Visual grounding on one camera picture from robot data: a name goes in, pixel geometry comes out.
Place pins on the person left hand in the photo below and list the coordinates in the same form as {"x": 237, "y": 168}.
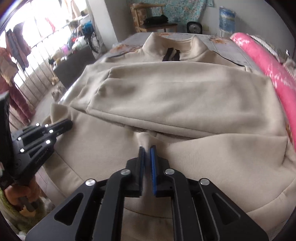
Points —
{"x": 15, "y": 192}

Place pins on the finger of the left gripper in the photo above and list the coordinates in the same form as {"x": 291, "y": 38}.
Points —
{"x": 57, "y": 128}
{"x": 34, "y": 133}

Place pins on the black round fan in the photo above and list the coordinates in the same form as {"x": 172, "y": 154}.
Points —
{"x": 194, "y": 28}

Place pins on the pink floral fleece blanket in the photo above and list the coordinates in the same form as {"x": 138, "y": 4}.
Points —
{"x": 283, "y": 83}

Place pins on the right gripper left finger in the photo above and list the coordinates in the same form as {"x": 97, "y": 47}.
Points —
{"x": 95, "y": 210}

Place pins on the black clothes on chair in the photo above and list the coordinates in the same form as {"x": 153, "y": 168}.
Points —
{"x": 156, "y": 20}

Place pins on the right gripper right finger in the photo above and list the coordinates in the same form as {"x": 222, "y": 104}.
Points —
{"x": 200, "y": 210}

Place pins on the dark grey cabinet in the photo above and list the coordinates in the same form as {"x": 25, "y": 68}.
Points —
{"x": 69, "y": 70}

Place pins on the cream zip-up sweatshirt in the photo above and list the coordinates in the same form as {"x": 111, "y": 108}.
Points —
{"x": 209, "y": 117}

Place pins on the teal patterned hanging cloth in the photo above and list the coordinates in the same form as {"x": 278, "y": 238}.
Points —
{"x": 180, "y": 11}

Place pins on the blue plastic bag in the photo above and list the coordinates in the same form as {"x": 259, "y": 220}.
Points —
{"x": 226, "y": 21}

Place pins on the wooden chair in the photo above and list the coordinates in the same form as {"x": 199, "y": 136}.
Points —
{"x": 142, "y": 11}

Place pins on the maroon hanging garment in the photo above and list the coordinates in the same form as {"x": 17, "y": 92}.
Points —
{"x": 17, "y": 101}

